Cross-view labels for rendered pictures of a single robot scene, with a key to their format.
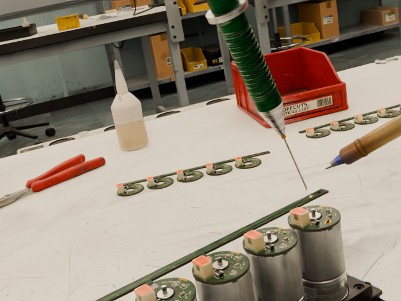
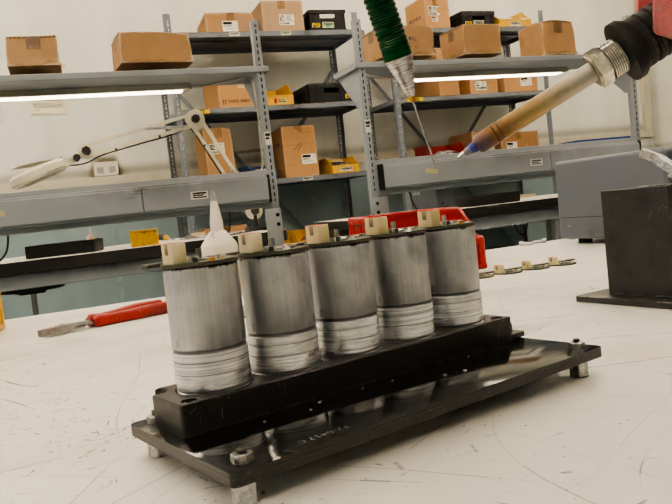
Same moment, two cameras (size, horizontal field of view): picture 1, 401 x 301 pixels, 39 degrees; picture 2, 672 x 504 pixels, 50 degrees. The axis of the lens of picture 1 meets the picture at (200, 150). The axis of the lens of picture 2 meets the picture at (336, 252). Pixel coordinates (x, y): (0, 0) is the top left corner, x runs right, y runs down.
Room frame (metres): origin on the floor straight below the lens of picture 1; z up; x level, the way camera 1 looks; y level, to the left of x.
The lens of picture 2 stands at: (-0.05, 0.02, 0.83)
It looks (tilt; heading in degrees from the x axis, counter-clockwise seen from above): 4 degrees down; 355
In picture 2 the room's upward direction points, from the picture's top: 6 degrees counter-clockwise
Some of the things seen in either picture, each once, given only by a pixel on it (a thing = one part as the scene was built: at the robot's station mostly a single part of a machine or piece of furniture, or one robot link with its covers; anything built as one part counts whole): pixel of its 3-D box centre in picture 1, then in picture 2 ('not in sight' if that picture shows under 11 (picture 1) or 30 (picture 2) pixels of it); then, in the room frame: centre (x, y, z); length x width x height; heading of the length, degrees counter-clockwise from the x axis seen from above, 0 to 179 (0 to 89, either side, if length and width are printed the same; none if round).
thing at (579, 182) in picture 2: not in sight; (645, 195); (0.72, -0.39, 0.80); 0.15 x 0.12 x 0.10; 21
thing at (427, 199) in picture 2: not in sight; (432, 199); (3.01, -0.68, 0.80); 0.15 x 0.12 x 0.10; 35
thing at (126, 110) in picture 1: (125, 104); (218, 244); (0.62, 0.07, 0.80); 0.03 x 0.03 x 0.10
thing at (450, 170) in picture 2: not in sight; (517, 166); (2.95, -1.05, 0.90); 1.30 x 0.06 x 0.12; 106
